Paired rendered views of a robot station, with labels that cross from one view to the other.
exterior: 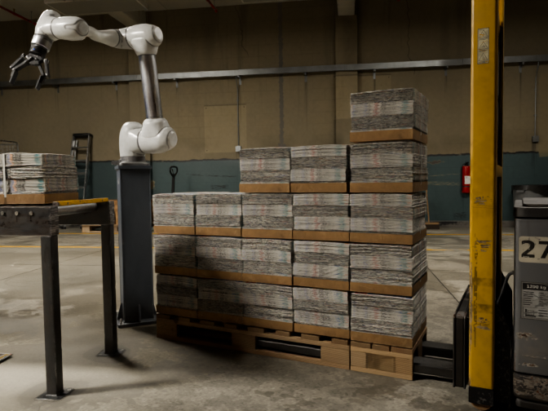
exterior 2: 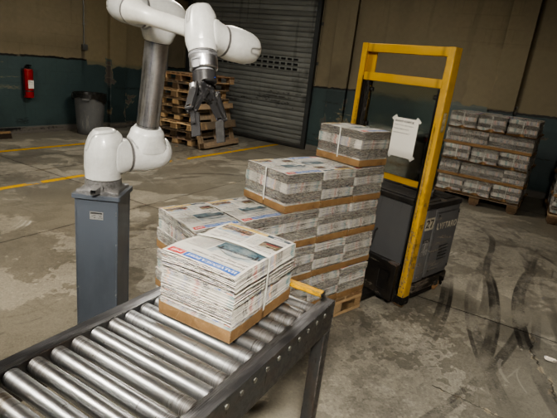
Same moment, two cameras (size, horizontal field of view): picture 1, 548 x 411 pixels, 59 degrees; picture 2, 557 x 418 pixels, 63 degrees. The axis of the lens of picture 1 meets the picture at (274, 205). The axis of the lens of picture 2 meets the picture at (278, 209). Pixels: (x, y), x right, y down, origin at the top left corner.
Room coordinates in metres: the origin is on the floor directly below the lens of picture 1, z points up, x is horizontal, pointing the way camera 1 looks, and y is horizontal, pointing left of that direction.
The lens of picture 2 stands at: (1.71, 2.46, 1.61)
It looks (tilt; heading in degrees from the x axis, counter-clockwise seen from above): 17 degrees down; 290
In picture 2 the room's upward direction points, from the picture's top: 7 degrees clockwise
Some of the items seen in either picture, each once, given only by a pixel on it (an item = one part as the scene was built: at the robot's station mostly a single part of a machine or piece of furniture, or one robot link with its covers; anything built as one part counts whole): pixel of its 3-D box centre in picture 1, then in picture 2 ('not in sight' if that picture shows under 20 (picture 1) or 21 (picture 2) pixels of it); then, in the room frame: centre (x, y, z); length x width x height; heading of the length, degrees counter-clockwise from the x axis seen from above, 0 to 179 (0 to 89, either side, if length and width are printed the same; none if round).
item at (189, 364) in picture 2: not in sight; (165, 352); (2.37, 1.48, 0.77); 0.47 x 0.05 x 0.05; 171
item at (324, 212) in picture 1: (258, 267); (256, 269); (2.68, 0.09, 0.42); 1.17 x 0.39 x 0.83; 63
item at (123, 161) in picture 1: (130, 161); (102, 184); (3.12, 0.92, 1.03); 0.22 x 0.18 x 0.06; 114
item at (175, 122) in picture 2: not in sight; (195, 108); (6.64, -5.46, 0.65); 1.33 x 0.94 x 1.30; 85
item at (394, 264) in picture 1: (390, 230); (341, 218); (2.36, -0.56, 0.65); 0.39 x 0.30 x 1.29; 153
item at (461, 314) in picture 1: (466, 330); (361, 266); (2.20, -0.87, 0.20); 0.62 x 0.05 x 0.30; 153
